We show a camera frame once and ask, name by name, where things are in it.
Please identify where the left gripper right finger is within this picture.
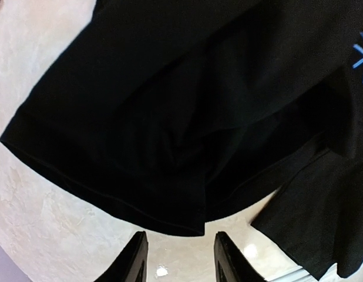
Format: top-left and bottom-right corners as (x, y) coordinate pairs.
(214, 231), (263, 282)

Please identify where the black garment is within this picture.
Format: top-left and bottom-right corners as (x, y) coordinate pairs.
(0, 1), (363, 279)

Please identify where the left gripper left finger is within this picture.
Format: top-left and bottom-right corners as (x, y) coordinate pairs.
(95, 231), (149, 282)

